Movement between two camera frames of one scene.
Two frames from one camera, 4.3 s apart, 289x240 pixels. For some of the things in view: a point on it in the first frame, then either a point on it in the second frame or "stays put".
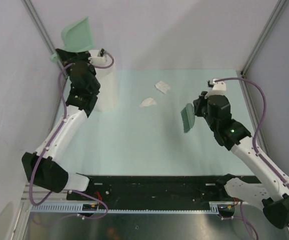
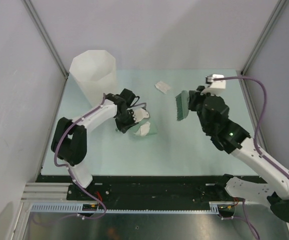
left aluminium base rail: x=39 y=193 stays put
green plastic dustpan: x=76 y=38 → x=153 y=128
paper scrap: x=148 y=102 → x=143 y=129
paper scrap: x=162 y=86 stays put
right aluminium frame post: x=278 y=9 stays put
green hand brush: x=188 y=117 → x=182 y=105
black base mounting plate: x=153 y=189 stays put
